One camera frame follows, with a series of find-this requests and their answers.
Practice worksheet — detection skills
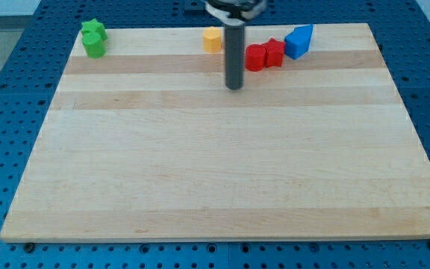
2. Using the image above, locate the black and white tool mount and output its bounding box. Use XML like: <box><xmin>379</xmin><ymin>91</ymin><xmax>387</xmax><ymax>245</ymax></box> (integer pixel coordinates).
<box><xmin>205</xmin><ymin>0</ymin><xmax>267</xmax><ymax>25</ymax></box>

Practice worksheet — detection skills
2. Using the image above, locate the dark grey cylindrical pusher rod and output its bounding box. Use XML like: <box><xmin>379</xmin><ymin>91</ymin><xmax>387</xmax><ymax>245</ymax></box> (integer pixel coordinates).
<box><xmin>224</xmin><ymin>22</ymin><xmax>245</xmax><ymax>90</ymax></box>

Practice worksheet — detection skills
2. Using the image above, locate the green cylinder block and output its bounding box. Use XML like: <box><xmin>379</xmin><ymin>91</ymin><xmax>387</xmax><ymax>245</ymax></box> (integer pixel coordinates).
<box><xmin>82</xmin><ymin>32</ymin><xmax>106</xmax><ymax>58</ymax></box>

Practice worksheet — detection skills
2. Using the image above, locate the red star block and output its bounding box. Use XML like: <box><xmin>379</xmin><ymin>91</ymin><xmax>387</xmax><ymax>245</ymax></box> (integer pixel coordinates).
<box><xmin>262</xmin><ymin>38</ymin><xmax>286</xmax><ymax>67</ymax></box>

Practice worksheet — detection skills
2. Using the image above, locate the red cylinder block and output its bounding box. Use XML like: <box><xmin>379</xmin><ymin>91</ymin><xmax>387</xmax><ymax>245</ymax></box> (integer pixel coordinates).
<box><xmin>245</xmin><ymin>44</ymin><xmax>267</xmax><ymax>72</ymax></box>

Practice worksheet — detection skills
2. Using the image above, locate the yellow hexagon block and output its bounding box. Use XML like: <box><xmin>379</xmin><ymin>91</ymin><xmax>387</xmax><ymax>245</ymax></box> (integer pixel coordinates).
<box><xmin>202</xmin><ymin>26</ymin><xmax>222</xmax><ymax>53</ymax></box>

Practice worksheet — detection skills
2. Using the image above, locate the dark blue bracket block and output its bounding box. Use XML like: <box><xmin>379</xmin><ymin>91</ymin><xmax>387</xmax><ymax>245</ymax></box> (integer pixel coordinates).
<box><xmin>183</xmin><ymin>0</ymin><xmax>206</xmax><ymax>15</ymax></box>

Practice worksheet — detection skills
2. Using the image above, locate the blue perforated metal table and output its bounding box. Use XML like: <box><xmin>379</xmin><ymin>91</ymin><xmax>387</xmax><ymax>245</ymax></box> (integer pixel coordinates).
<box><xmin>0</xmin><ymin>0</ymin><xmax>430</xmax><ymax>268</ymax></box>

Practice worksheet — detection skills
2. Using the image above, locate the green star block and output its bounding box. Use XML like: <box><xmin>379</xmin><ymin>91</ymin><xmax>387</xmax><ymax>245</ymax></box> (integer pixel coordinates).
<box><xmin>81</xmin><ymin>19</ymin><xmax>108</xmax><ymax>41</ymax></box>

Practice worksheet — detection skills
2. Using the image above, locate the blue triangle block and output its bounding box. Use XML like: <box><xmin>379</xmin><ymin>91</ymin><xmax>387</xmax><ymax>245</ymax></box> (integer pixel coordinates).
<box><xmin>284</xmin><ymin>25</ymin><xmax>314</xmax><ymax>60</ymax></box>

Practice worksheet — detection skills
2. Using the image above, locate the light wooden board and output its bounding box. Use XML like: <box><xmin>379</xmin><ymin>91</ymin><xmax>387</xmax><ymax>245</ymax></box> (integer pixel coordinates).
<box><xmin>0</xmin><ymin>23</ymin><xmax>430</xmax><ymax>243</ymax></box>

